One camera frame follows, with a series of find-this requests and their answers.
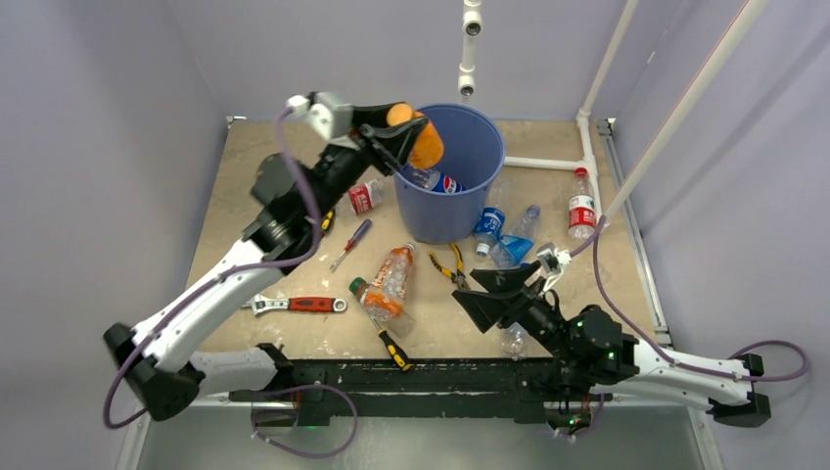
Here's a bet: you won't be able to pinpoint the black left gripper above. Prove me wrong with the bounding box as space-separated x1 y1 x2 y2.
304 102 426 222

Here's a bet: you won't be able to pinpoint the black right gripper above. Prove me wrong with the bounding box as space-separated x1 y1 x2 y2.
450 260 574 365

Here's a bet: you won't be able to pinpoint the orange juice bottle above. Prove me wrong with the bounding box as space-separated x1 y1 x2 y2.
409 108 444 168

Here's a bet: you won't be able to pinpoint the small clear bottle blue cap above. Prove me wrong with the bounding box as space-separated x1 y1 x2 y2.
500 322 528 360

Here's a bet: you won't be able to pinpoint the Pepsi bottle blue label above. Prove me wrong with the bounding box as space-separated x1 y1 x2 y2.
403 165 466 194

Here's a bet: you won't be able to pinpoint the orange tea bottle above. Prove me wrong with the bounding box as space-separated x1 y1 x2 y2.
360 243 415 338

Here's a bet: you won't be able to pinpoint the Starbucks bottle green cap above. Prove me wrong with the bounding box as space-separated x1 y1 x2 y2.
348 277 379 306

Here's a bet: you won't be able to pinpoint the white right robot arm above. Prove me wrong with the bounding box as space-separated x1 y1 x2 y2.
452 262 771 428

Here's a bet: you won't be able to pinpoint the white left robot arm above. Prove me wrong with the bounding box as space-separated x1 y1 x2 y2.
104 105 429 421

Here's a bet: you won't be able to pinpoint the blue plastic bin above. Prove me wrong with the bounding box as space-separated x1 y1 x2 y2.
394 103 506 245

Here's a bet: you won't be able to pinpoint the crushed blue label bottle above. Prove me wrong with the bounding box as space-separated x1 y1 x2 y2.
491 205 540 269

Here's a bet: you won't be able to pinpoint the clear bottle white cap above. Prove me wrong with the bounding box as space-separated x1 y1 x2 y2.
474 177 510 258

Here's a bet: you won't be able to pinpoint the clear bottle red label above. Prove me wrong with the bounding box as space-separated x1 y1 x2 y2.
346 178 384 215

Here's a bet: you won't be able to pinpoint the blue red screwdriver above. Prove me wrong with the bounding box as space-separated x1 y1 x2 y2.
330 219 373 272

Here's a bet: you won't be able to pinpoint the black yellow screwdriver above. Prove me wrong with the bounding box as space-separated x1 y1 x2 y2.
320 209 337 235
370 318 412 372

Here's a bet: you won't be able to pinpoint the red label bottle by pipe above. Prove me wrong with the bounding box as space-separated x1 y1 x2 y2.
568 166 597 240

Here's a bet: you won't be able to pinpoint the yellow handled pliers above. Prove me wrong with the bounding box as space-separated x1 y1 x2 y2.
429 243 470 290

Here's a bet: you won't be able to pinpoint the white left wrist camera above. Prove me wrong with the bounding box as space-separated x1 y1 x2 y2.
286 91 354 142

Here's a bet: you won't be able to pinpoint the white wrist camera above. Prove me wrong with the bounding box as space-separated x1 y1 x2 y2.
536 243 572 292
286 91 354 142

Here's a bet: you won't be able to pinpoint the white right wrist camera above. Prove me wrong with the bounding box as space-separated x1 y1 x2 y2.
536 243 572 292

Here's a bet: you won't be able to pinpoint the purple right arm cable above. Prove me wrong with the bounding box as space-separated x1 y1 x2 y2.
554 214 811 444

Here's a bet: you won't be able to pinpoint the overhead white camera mount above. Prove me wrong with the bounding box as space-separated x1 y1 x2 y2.
457 0 483 104

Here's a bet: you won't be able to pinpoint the white pipe frame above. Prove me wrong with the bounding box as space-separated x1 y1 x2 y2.
474 1 741 204

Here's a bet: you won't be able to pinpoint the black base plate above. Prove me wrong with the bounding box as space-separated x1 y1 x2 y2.
229 358 598 433

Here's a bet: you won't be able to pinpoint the red handled adjustable wrench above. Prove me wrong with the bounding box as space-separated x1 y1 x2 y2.
244 294 348 316

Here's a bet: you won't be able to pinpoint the aluminium frame rail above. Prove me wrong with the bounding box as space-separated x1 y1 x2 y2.
115 393 297 469

